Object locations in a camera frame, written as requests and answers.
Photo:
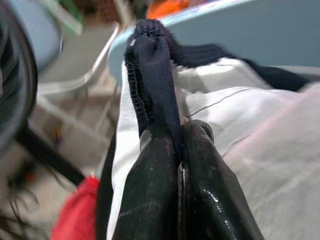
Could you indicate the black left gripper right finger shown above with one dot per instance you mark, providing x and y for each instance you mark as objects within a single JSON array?
[{"x": 212, "y": 200}]

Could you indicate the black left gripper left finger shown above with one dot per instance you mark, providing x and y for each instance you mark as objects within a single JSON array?
[{"x": 150, "y": 200}]

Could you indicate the navy garment with white lining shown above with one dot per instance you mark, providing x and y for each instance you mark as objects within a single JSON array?
[{"x": 160, "y": 82}]

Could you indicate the red cloth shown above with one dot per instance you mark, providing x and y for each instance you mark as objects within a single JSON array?
[{"x": 75, "y": 212}]

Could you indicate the grey seat white folding chair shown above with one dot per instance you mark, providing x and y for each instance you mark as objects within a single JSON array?
[{"x": 80, "y": 80}]

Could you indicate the light blue plastic chair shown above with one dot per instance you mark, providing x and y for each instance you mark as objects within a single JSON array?
[{"x": 250, "y": 32}]

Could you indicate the black round standing fan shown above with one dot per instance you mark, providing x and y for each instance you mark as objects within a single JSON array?
[{"x": 15, "y": 87}]

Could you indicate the child in orange shirt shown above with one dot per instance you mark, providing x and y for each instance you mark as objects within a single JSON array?
[{"x": 170, "y": 7}]

